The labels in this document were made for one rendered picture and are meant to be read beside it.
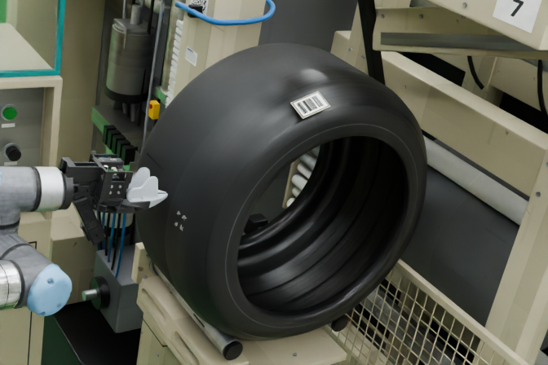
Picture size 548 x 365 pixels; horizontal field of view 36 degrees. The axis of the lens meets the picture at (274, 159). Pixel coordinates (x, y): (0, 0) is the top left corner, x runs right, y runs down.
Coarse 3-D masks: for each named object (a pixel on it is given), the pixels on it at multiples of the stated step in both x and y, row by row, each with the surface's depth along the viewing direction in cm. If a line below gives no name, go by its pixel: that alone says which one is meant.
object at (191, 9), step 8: (184, 8) 179; (192, 8) 177; (200, 8) 178; (272, 8) 182; (192, 16) 178; (200, 16) 175; (208, 16) 174; (264, 16) 180; (216, 24) 174; (224, 24) 175; (232, 24) 176; (240, 24) 177
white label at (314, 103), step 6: (306, 96) 150; (312, 96) 150; (318, 96) 150; (294, 102) 148; (300, 102) 149; (306, 102) 149; (312, 102) 149; (318, 102) 149; (324, 102) 149; (300, 108) 148; (306, 108) 148; (312, 108) 148; (318, 108) 148; (324, 108) 148; (300, 114) 147; (306, 114) 147; (312, 114) 148
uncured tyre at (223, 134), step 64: (256, 64) 159; (320, 64) 160; (192, 128) 154; (256, 128) 147; (320, 128) 150; (384, 128) 159; (192, 192) 148; (256, 192) 148; (320, 192) 200; (384, 192) 190; (192, 256) 151; (256, 256) 197; (320, 256) 196; (384, 256) 178; (256, 320) 164; (320, 320) 175
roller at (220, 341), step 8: (160, 272) 191; (176, 296) 185; (184, 304) 182; (192, 312) 179; (200, 320) 177; (208, 328) 174; (216, 328) 173; (208, 336) 175; (216, 336) 172; (224, 336) 171; (232, 336) 171; (216, 344) 172; (224, 344) 170; (232, 344) 170; (240, 344) 171; (224, 352) 169; (232, 352) 170; (240, 352) 171
